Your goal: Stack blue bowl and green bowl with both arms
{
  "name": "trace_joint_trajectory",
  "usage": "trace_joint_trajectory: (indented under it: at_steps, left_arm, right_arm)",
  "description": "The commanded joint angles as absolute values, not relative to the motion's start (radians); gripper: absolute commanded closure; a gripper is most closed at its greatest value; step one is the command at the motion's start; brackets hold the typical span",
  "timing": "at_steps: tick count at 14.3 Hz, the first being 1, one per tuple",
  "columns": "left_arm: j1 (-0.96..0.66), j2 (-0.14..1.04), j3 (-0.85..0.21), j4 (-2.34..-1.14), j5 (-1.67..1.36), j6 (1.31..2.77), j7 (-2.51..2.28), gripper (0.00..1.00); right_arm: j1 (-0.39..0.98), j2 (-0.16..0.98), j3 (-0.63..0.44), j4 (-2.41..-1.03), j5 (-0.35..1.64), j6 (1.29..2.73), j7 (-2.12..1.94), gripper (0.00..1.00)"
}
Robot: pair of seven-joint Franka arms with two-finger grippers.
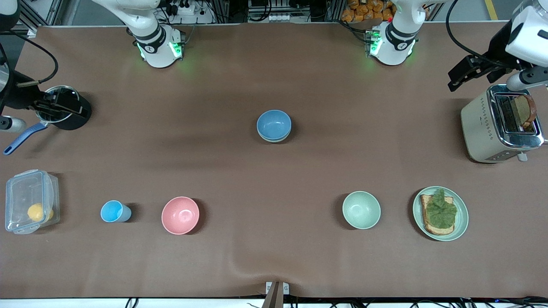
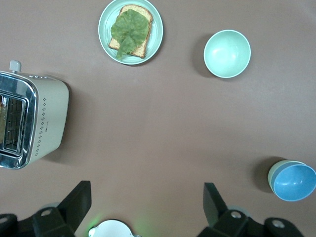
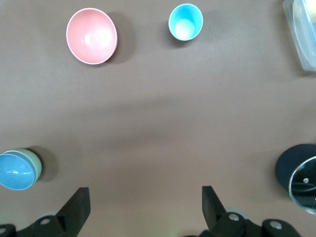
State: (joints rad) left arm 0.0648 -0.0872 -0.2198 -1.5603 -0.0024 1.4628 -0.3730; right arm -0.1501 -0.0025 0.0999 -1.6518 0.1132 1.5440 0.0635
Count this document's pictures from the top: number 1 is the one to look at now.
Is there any brown table cover mat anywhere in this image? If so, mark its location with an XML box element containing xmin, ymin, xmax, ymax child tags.
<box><xmin>0</xmin><ymin>22</ymin><xmax>548</xmax><ymax>299</ymax></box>

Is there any black base cable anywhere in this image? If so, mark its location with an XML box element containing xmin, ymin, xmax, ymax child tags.
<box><xmin>340</xmin><ymin>19</ymin><xmax>371</xmax><ymax>43</ymax></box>

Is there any pink bowl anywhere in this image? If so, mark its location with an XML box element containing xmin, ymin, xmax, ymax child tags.
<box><xmin>161</xmin><ymin>196</ymin><xmax>200</xmax><ymax>235</ymax></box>

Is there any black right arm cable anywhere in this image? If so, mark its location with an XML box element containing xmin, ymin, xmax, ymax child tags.
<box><xmin>0</xmin><ymin>30</ymin><xmax>59</xmax><ymax>87</ymax></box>

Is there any white power strip with plugs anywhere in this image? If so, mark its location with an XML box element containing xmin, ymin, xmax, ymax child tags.
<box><xmin>165</xmin><ymin>0</ymin><xmax>214</xmax><ymax>24</ymax></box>

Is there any pale green plate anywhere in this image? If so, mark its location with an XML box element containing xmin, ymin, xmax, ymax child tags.
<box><xmin>412</xmin><ymin>186</ymin><xmax>469</xmax><ymax>242</ymax></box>

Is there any blue bowl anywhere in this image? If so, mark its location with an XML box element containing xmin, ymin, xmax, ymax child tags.
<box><xmin>256</xmin><ymin>110</ymin><xmax>292</xmax><ymax>142</ymax></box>

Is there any pale green bowl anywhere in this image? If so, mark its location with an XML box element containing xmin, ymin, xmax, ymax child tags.
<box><xmin>342</xmin><ymin>191</ymin><xmax>381</xmax><ymax>230</ymax></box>
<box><xmin>257</xmin><ymin>128</ymin><xmax>292</xmax><ymax>143</ymax></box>

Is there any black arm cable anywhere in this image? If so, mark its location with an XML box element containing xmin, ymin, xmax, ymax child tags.
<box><xmin>0</xmin><ymin>30</ymin><xmax>59</xmax><ymax>87</ymax></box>
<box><xmin>445</xmin><ymin>0</ymin><xmax>510</xmax><ymax>65</ymax></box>

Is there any glass pot lid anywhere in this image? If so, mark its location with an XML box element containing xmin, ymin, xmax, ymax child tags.
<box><xmin>35</xmin><ymin>86</ymin><xmax>80</xmax><ymax>124</ymax></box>

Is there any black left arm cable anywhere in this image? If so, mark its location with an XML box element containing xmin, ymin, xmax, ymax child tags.
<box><xmin>445</xmin><ymin>0</ymin><xmax>510</xmax><ymax>65</ymax></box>

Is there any brown bread slice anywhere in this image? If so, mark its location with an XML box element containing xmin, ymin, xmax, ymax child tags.
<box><xmin>513</xmin><ymin>94</ymin><xmax>537</xmax><ymax>129</ymax></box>

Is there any beige metal toaster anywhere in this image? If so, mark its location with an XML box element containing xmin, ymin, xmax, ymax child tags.
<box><xmin>461</xmin><ymin>84</ymin><xmax>545</xmax><ymax>163</ymax></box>

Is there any toast slice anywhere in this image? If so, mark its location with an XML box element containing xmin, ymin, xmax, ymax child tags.
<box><xmin>420</xmin><ymin>194</ymin><xmax>455</xmax><ymax>236</ymax></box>

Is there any yellow lemon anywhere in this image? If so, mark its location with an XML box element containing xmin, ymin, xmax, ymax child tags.
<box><xmin>27</xmin><ymin>203</ymin><xmax>54</xmax><ymax>222</ymax></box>

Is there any clear plastic lidded container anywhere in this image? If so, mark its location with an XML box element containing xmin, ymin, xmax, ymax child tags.
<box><xmin>5</xmin><ymin>169</ymin><xmax>60</xmax><ymax>235</ymax></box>

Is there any light blue cup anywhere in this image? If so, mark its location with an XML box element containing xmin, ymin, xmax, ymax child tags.
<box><xmin>100</xmin><ymin>200</ymin><xmax>132</xmax><ymax>223</ymax></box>

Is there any green lettuce leaf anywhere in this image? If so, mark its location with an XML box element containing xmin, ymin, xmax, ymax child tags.
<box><xmin>425</xmin><ymin>189</ymin><xmax>458</xmax><ymax>229</ymax></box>

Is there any aluminium profile post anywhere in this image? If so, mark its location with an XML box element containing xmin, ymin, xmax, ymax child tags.
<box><xmin>265</xmin><ymin>281</ymin><xmax>290</xmax><ymax>308</ymax></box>

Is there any black pot with blue handle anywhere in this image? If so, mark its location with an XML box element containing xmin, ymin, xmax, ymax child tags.
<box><xmin>3</xmin><ymin>86</ymin><xmax>92</xmax><ymax>155</ymax></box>

